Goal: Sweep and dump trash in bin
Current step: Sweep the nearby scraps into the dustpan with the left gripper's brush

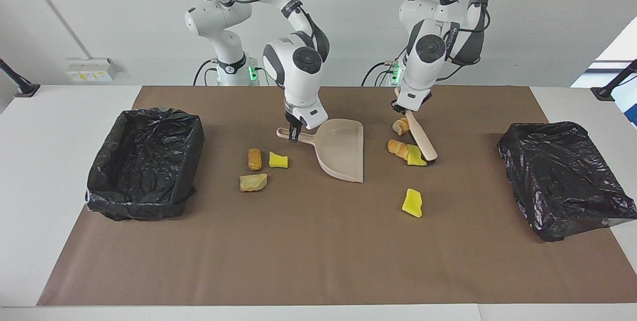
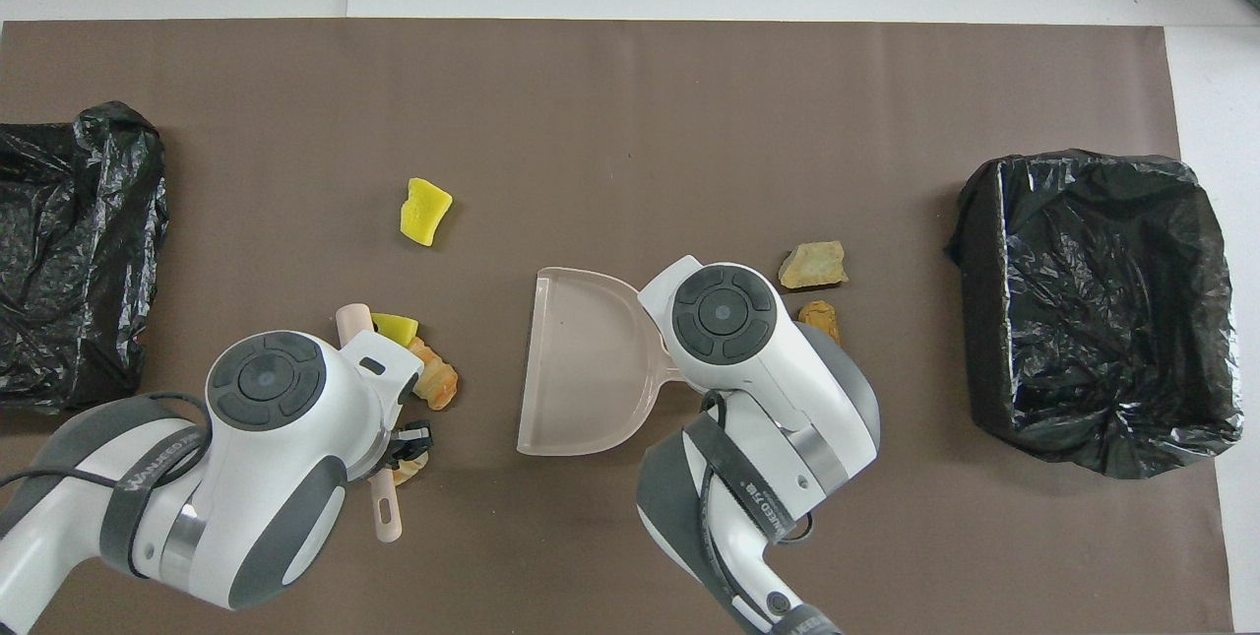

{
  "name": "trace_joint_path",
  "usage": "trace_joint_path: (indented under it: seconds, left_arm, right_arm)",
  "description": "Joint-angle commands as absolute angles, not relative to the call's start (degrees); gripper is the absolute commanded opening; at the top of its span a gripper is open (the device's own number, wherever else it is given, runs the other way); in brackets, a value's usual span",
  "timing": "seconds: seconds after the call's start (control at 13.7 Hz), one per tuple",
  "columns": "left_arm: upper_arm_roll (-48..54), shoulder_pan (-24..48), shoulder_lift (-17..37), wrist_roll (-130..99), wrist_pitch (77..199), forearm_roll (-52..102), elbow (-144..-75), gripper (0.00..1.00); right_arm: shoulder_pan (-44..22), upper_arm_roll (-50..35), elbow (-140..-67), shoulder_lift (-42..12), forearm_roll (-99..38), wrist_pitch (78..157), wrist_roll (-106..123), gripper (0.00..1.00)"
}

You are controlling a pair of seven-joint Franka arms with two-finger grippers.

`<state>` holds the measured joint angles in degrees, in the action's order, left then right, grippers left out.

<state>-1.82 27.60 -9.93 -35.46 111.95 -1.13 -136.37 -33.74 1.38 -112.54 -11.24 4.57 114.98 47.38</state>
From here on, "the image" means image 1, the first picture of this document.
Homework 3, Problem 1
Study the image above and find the brown table mat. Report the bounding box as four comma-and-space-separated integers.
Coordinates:
37, 86, 637, 307

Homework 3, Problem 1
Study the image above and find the white wall socket box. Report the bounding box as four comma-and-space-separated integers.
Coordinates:
66, 57, 118, 83

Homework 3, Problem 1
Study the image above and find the black base cable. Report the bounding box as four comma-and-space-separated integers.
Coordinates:
361, 61, 399, 87
193, 59, 219, 87

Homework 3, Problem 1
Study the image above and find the tan bread chunk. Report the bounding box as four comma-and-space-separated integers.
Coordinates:
388, 139, 410, 161

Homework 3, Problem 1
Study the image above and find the white wall conduit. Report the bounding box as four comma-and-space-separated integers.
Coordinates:
19, 0, 90, 59

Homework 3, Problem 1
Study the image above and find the beige hand brush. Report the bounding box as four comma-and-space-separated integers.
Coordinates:
395, 87, 438, 166

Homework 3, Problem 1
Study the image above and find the black clamp stand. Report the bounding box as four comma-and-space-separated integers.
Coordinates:
0, 59, 40, 98
591, 59, 637, 102

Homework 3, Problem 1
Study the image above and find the pale tan stone chunk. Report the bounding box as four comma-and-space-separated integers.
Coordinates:
239, 173, 268, 193

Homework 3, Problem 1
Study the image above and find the black bag lined bin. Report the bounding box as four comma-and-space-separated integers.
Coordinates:
498, 121, 637, 242
86, 107, 206, 221

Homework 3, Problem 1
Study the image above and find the beige plastic dustpan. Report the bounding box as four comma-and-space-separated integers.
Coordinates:
276, 118, 365, 183

